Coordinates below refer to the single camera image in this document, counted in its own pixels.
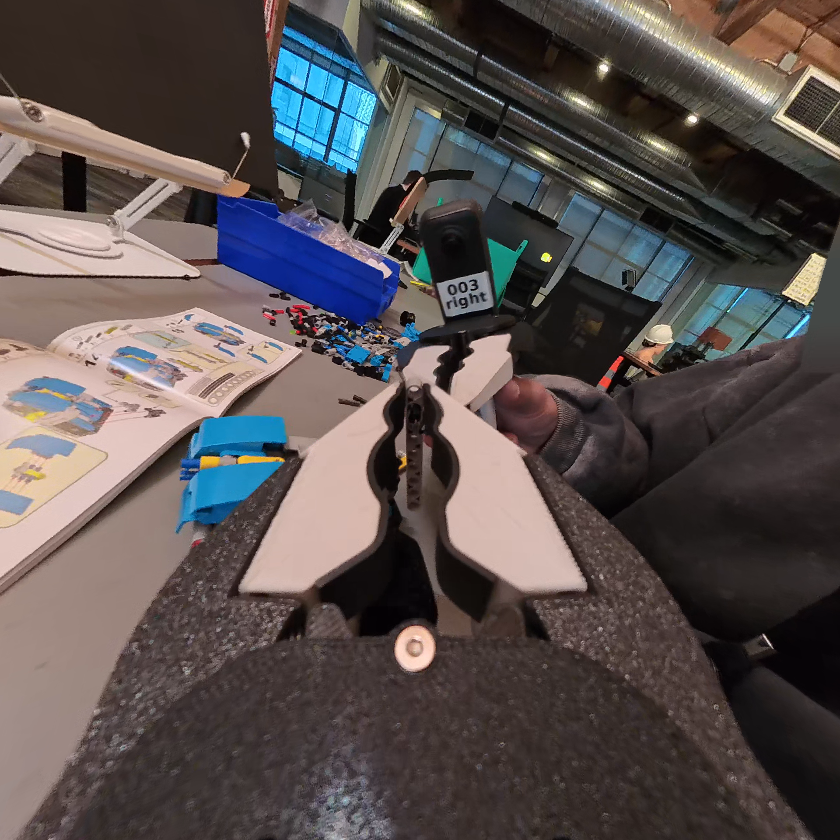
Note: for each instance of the white ceiling vent grille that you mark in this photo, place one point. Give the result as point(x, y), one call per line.
point(810, 111)

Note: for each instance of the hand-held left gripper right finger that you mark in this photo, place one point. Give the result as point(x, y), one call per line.
point(505, 525)

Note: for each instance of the white laptop stand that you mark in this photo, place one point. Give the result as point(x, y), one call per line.
point(98, 151)

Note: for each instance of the clear bags in bin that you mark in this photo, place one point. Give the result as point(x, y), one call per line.
point(328, 229)

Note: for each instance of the open instruction booklet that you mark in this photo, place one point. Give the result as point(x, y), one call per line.
point(98, 407)

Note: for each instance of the person's right hand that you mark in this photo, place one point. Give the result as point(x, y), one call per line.
point(525, 413)

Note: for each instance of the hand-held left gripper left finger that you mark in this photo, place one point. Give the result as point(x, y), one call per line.
point(315, 525)

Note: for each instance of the wooden laptop stand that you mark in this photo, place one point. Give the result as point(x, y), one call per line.
point(410, 197)

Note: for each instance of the person's right forearm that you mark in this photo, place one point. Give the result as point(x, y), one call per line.
point(597, 439)

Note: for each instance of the black partition panel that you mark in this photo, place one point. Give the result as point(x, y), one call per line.
point(164, 79)

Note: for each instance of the pile of loose bricks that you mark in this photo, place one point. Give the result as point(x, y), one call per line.
point(348, 341)

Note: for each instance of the orange safety vest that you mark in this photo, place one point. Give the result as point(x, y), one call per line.
point(613, 374)

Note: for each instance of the black wall screen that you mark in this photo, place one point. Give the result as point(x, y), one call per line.
point(531, 236)

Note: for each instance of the blue brick toy car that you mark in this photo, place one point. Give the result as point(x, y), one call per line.
point(229, 472)

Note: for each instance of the white hard hat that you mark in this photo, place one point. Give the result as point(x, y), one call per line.
point(659, 333)

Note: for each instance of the long grey perforated beam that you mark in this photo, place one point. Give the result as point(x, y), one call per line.
point(415, 446)

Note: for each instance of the person's dark grey clothing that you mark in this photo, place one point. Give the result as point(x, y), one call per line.
point(722, 492)

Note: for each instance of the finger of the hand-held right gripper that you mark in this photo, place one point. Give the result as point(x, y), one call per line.
point(420, 364)
point(489, 367)

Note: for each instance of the teal green plastic bin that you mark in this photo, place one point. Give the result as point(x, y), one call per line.
point(505, 269)

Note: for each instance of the grey desk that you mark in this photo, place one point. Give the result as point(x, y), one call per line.
point(65, 656)

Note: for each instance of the blue plastic bin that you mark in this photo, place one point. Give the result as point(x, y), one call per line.
point(295, 269)

